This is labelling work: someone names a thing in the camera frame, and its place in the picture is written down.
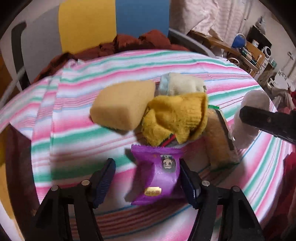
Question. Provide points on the dark red blanket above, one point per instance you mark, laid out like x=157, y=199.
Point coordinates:
x=153, y=39

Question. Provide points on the striped pink green bedsheet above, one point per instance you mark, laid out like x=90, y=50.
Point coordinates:
x=67, y=147

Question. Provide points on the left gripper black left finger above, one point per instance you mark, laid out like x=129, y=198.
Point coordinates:
x=52, y=221

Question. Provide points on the white plastic item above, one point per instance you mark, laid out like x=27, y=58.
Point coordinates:
x=244, y=134

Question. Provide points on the mustard yellow sock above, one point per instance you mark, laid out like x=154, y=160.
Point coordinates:
x=184, y=116

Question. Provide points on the wooden desk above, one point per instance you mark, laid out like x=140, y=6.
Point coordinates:
x=248, y=62

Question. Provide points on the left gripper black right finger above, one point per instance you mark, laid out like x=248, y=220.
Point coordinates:
x=239, y=221

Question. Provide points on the yellow blue grey chair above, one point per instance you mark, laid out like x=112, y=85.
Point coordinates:
x=74, y=26

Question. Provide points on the cream rolled sock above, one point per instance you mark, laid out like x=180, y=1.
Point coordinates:
x=172, y=84

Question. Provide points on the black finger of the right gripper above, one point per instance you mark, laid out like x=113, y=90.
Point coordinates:
x=281, y=125

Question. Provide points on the purple snack packet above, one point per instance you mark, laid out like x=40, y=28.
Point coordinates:
x=158, y=170

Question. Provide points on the pink curtain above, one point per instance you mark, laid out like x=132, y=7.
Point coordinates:
x=221, y=19

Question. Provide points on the yellow sponge block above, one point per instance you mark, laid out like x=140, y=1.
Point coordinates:
x=121, y=106

